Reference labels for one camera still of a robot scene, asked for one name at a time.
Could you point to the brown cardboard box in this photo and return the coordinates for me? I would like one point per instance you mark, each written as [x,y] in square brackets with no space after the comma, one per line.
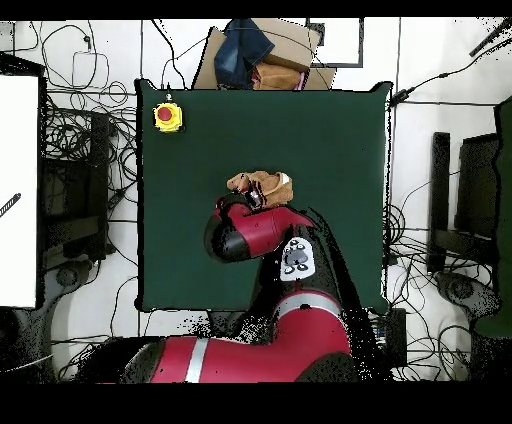
[290,44]

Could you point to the grey stand foot black knob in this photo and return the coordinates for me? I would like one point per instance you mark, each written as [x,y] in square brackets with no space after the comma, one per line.
[66,276]
[460,290]

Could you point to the black metal stand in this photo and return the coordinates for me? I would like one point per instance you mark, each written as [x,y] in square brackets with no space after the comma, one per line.
[440,180]
[98,180]

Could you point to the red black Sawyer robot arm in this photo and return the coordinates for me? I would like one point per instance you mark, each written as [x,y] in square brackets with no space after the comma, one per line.
[260,230]

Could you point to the black tripod rod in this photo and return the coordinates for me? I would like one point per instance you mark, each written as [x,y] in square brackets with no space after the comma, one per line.
[490,38]

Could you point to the blue denim jeans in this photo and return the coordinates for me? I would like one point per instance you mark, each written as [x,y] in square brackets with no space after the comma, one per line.
[240,52]

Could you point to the black power strip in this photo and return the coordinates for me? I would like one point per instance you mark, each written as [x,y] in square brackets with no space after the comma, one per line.
[396,340]

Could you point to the tan terry towel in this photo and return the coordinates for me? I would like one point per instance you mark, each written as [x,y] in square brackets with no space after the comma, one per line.
[272,188]

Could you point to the brown folded towel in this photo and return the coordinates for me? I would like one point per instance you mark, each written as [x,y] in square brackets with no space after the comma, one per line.
[278,76]

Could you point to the green covered side table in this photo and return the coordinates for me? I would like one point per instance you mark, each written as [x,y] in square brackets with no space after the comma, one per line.
[504,200]

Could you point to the black square floor frame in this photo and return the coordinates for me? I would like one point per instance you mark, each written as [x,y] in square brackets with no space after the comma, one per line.
[361,40]

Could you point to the white board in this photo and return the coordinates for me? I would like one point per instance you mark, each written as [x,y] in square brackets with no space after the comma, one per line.
[18,192]

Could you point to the striped black rod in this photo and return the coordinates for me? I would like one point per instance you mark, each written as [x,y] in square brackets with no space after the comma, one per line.
[10,204]

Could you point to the yellow emergency stop button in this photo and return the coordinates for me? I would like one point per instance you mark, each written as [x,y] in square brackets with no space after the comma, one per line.
[168,116]

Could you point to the dark green table cloth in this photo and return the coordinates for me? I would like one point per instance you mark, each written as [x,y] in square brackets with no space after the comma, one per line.
[240,132]

